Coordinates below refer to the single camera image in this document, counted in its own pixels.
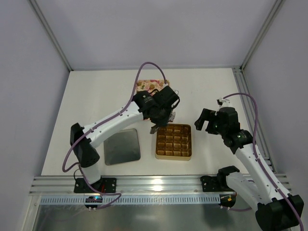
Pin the slotted cable duct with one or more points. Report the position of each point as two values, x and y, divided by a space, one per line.
167 199

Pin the gold chocolate box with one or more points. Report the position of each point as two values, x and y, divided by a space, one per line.
174 142

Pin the metal tongs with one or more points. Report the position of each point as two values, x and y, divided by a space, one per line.
154 129

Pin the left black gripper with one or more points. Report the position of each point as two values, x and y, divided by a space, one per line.
161 121

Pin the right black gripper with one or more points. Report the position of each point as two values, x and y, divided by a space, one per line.
209 121

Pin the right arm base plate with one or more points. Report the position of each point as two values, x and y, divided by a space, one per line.
210 184

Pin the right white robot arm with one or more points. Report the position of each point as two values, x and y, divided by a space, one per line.
275 208

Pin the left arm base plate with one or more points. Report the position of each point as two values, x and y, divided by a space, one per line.
104 185

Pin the silver tin lid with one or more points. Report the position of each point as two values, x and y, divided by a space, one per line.
122 147

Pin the floral tray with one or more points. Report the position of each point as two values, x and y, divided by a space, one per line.
150 84

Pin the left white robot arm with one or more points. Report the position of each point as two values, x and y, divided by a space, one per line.
85 140

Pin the aluminium rail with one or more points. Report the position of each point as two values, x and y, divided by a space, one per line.
57 185

